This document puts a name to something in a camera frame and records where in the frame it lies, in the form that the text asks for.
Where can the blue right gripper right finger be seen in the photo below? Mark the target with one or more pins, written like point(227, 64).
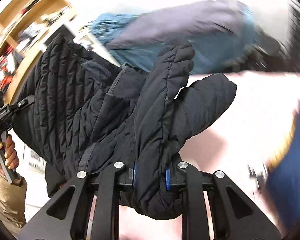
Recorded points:
point(168, 178)

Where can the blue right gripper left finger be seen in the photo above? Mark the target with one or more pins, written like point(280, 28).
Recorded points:
point(134, 173)

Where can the black quilted coat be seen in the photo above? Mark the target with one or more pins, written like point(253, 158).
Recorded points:
point(88, 113)

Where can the left hand with gold nails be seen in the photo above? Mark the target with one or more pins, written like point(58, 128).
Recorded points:
point(11, 160)

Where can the printed paper sheet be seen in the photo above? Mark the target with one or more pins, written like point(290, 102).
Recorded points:
point(33, 161)

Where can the pink bed sheet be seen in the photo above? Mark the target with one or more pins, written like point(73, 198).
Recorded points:
point(249, 132)

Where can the navy blue folded jacket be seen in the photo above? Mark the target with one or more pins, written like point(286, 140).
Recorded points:
point(283, 183)

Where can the blue crumpled cloth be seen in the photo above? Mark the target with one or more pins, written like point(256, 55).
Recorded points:
point(109, 25)

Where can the massage bed with grey cover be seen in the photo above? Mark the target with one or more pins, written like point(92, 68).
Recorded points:
point(222, 33)

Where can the wooden wall shelf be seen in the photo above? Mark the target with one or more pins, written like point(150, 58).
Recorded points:
point(27, 27)

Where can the black wire rack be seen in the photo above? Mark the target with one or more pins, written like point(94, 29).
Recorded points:
point(294, 37)

